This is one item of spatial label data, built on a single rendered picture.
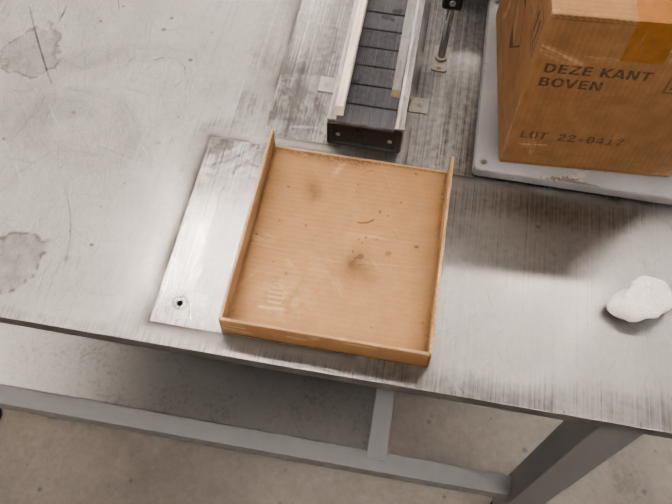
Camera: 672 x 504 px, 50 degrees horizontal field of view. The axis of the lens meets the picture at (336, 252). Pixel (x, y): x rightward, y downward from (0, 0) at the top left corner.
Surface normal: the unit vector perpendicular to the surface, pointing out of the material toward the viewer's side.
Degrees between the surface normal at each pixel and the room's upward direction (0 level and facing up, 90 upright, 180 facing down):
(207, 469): 0
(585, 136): 90
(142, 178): 0
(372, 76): 0
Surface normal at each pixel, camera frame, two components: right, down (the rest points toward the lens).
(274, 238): 0.02, -0.50
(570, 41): -0.10, 0.86
